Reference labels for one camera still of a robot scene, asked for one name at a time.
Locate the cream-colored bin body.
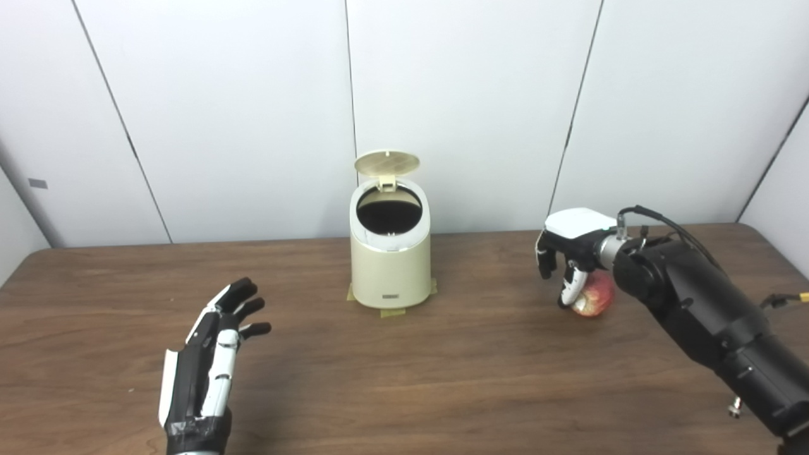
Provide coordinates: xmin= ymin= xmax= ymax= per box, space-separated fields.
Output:
xmin=350 ymin=178 xmax=432 ymax=310

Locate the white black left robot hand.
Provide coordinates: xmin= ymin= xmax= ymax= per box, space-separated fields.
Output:
xmin=158 ymin=277 xmax=272 ymax=455

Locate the round cream bin lid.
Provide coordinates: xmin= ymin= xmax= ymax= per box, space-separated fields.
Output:
xmin=354 ymin=149 xmax=420 ymax=191

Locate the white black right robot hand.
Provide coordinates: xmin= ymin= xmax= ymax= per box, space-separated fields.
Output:
xmin=536 ymin=207 xmax=617 ymax=309

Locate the red apple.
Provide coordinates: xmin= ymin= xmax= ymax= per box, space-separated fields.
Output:
xmin=571 ymin=270 xmax=615 ymax=317

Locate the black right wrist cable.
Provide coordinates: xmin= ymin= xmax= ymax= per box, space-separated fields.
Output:
xmin=616 ymin=205 xmax=724 ymax=272

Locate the black cable with yellow connector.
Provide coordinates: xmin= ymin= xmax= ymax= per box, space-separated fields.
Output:
xmin=760 ymin=292 xmax=809 ymax=310

